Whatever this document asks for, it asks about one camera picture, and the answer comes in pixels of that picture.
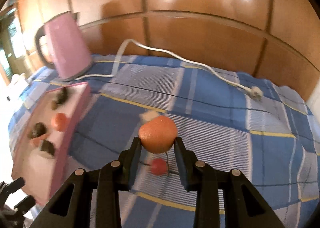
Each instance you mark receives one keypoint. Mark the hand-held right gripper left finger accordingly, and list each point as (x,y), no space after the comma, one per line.
(135,165)

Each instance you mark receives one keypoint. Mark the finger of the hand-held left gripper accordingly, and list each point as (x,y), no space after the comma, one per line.
(12,185)
(23,204)

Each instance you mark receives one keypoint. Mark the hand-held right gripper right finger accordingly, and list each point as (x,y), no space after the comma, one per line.
(183,168)

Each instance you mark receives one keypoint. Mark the orange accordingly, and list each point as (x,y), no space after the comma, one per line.
(157,134)

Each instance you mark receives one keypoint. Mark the pink tray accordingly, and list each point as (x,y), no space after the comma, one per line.
(72,128)

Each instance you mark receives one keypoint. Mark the red toy tomato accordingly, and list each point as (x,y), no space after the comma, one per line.
(158,166)

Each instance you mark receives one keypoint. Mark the pink toy food piece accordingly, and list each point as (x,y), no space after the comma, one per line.
(38,140)

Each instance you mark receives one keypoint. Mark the white toy food piece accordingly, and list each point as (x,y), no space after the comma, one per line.
(148,115)

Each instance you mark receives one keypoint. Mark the blue plaid bed sheet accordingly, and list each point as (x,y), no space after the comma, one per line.
(212,118)

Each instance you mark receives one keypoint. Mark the dark round toy food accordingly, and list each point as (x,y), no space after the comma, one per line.
(40,128)

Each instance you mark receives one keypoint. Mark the small orange tangerine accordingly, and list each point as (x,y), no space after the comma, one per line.
(59,121)

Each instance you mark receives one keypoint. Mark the wooden wardrobe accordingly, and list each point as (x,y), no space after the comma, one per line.
(200,42)

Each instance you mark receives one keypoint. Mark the pink electric kettle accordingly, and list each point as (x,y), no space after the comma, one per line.
(67,45)

